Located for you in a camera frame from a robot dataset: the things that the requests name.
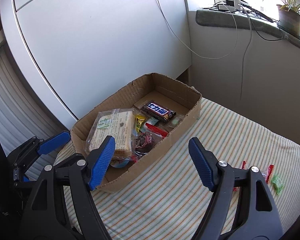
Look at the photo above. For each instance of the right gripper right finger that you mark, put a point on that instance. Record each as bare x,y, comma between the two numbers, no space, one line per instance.
256,214

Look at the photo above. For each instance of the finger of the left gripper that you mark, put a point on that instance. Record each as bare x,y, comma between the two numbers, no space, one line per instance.
25,155

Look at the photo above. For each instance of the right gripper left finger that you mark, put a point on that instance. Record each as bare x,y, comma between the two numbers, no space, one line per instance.
45,215

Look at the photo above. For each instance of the colourful jelly cup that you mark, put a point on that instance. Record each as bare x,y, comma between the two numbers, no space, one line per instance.
120,162

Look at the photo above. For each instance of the clear-wrapped cracker pack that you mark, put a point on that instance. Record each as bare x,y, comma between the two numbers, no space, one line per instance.
118,123

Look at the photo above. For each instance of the red-edged clear snack bag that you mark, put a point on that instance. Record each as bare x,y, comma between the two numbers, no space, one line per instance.
147,140

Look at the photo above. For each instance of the yellow candy packet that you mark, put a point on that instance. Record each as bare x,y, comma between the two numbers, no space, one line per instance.
140,119

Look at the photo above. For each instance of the clear green candy packet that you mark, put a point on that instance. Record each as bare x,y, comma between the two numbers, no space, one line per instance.
175,121

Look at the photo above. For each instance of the white mint candy packet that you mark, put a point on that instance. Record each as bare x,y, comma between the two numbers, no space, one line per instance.
152,121

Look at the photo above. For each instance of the Chinese-label Snickers bar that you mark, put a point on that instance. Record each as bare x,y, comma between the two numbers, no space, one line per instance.
158,111

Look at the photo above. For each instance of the brown cardboard box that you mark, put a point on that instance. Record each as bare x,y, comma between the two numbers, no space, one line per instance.
167,92

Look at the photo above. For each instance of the potted spider plant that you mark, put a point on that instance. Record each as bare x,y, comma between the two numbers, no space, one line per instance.
292,12

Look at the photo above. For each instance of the power strip with adapters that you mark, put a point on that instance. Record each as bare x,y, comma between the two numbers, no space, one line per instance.
229,6

